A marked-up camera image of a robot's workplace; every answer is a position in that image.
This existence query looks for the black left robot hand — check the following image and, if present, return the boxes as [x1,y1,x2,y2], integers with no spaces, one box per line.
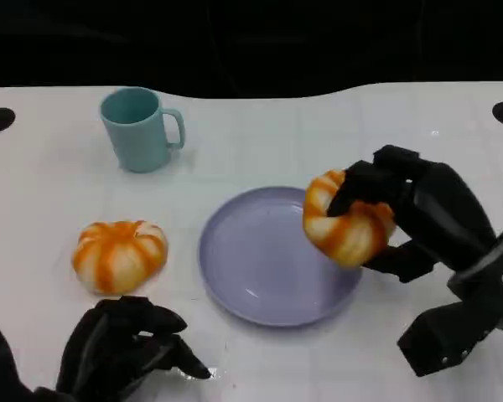
[54,295,213,402]

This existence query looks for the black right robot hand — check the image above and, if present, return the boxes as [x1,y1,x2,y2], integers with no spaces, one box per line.
[326,144,498,284]

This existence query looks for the lilac plate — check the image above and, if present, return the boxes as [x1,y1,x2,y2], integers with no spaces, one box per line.
[197,186,364,327]

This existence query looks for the pale green mug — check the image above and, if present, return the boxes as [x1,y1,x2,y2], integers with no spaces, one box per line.
[99,86,186,173]

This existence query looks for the black backdrop cloth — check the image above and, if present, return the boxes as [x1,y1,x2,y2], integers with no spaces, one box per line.
[0,0,503,101]

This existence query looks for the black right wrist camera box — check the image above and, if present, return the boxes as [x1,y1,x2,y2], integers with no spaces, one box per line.
[397,301,503,378]

